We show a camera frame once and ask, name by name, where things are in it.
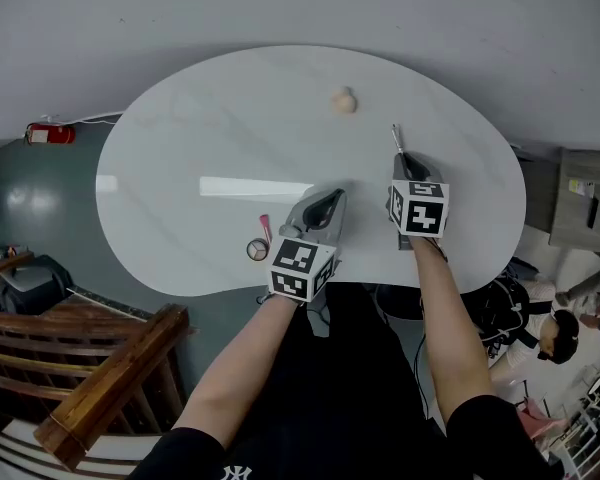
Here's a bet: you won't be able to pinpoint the brown wooden stair railing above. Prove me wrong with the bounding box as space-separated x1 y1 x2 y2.
0 250 191 472

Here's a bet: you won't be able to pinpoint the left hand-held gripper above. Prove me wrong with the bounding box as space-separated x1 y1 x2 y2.
267 187 348 304

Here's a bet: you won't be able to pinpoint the red fire extinguisher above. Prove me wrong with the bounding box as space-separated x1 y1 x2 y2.
24 122 77 146

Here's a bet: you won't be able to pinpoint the pink chair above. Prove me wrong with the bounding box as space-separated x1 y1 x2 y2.
516 397 569 440

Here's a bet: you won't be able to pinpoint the person's black trousers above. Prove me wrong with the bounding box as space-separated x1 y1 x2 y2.
299 282 431 379

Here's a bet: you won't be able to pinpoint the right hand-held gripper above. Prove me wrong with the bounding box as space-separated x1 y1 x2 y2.
385 152 451 252

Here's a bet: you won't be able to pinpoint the small round compact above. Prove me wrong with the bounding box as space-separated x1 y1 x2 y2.
245 237 271 263

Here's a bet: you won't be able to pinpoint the black backpack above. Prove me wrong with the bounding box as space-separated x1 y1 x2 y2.
471 272 539 357

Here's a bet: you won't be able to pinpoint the grey wooden shelf unit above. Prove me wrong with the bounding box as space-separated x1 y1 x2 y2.
523 147 600 255

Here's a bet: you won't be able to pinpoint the black wheeled bin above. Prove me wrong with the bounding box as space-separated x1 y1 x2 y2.
0 253 74 315

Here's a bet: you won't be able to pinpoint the person's black t-shirt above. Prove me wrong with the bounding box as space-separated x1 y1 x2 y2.
139 372 556 480

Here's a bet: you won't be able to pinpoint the white floor cable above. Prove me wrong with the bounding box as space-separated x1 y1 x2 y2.
39 111 127 126

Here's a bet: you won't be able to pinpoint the person's left forearm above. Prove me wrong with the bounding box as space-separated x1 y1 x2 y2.
172 295 302 450

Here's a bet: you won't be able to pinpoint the white kidney-shaped table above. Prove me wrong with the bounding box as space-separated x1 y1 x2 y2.
95 43 528 298

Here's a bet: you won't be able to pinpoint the black round stool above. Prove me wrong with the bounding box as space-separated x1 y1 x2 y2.
374 282 427 322

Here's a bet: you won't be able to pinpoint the beige makeup sponge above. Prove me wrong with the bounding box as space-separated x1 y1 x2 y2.
329 85 358 116

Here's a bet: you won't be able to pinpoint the person's right forearm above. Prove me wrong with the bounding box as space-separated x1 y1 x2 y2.
410 237 497 425

